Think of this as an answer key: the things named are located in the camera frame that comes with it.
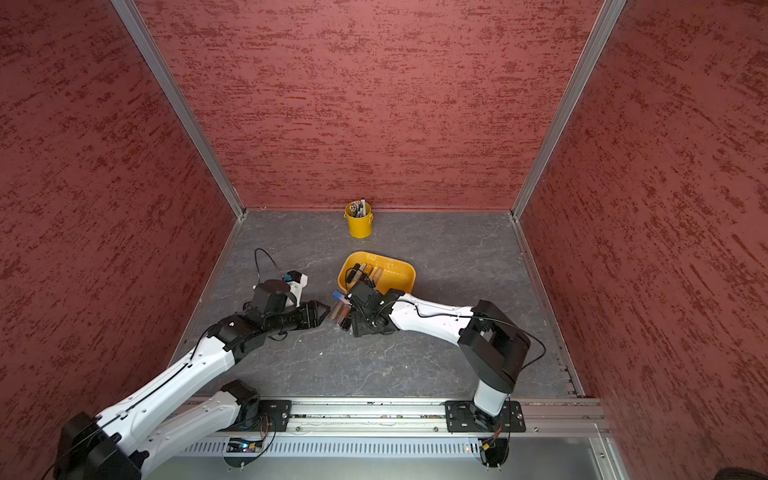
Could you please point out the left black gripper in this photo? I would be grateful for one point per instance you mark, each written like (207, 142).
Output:
(309, 313)

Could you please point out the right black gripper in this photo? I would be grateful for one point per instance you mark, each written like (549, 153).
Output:
(359, 325)

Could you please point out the silver grey lipstick tube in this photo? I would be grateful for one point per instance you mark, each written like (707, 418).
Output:
(360, 272)

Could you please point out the yellow plastic storage box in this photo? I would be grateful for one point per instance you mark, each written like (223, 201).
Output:
(396, 274)

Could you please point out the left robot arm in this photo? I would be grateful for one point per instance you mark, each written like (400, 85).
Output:
(87, 448)

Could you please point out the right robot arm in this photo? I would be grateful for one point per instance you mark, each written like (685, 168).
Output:
(492, 344)

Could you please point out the blue pink lip gloss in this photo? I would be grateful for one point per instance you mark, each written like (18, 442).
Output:
(340, 297)

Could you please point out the yellow pen cup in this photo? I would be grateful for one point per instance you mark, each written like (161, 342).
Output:
(360, 228)

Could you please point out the pens in yellow cup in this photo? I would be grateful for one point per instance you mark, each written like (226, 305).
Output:
(357, 209)

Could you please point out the left controller board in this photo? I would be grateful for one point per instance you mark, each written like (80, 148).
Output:
(240, 452)

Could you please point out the right controller connector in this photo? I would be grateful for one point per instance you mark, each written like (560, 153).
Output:
(493, 452)

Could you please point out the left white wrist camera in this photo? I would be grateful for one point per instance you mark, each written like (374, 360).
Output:
(296, 281)

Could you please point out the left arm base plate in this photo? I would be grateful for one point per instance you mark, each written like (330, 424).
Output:
(263, 415)

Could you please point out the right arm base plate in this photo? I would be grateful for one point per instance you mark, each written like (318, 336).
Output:
(465, 417)

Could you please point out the aluminium front rail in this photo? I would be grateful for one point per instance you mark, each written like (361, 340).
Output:
(349, 417)

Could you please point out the left aluminium corner post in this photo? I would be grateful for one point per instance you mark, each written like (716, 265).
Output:
(131, 18)

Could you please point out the aluminium corner post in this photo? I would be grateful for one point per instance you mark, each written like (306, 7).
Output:
(605, 22)
(131, 18)

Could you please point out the right aluminium corner post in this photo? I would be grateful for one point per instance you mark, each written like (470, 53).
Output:
(605, 22)

